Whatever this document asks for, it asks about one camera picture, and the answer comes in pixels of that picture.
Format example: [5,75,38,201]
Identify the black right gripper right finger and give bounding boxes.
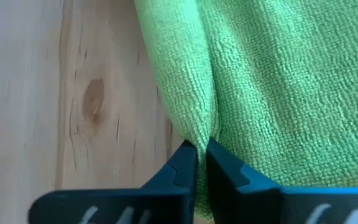
[206,138,358,224]

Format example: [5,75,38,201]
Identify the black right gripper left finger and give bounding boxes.
[28,139,198,224]

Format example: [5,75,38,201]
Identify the green microfiber towel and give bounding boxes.
[134,0,358,220]

